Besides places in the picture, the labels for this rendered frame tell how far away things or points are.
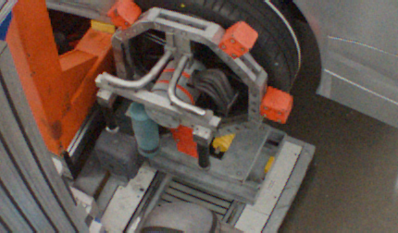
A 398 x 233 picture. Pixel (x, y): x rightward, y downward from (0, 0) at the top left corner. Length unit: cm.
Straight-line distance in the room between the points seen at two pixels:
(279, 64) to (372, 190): 115
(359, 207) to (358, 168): 23
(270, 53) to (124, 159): 83
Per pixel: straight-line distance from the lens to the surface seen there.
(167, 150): 270
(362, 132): 307
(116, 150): 251
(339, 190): 287
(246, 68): 192
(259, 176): 271
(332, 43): 197
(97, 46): 249
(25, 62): 193
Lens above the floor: 252
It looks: 56 degrees down
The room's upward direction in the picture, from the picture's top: 4 degrees counter-clockwise
